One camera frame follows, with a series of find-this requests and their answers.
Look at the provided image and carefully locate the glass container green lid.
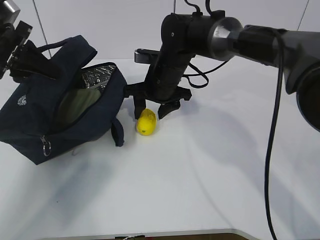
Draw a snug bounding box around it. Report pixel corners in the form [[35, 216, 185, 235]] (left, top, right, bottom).
[[54, 88, 101, 127]]

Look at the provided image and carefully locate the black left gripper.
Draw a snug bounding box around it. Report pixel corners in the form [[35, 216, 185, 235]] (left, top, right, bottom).
[[0, 21, 61, 83]]

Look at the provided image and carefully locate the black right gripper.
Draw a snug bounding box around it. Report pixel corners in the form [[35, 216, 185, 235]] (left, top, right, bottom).
[[124, 63, 192, 120]]

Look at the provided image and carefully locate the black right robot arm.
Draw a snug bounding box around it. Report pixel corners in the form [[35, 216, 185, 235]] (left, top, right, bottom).
[[124, 10, 320, 130]]

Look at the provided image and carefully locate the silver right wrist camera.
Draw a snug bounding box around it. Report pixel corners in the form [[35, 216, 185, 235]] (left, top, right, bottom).
[[134, 48, 160, 65]]

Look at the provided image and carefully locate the navy blue lunch bag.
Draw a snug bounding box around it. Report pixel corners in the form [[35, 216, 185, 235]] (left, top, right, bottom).
[[0, 35, 127, 165]]

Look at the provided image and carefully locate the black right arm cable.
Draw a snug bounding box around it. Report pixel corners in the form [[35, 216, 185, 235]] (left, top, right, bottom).
[[183, 0, 286, 240]]

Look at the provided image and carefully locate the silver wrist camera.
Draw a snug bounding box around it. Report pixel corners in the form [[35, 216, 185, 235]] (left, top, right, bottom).
[[134, 48, 160, 65], [0, 0, 21, 24]]

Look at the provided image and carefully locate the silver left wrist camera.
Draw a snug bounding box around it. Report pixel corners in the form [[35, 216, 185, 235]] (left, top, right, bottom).
[[0, 0, 21, 24]]

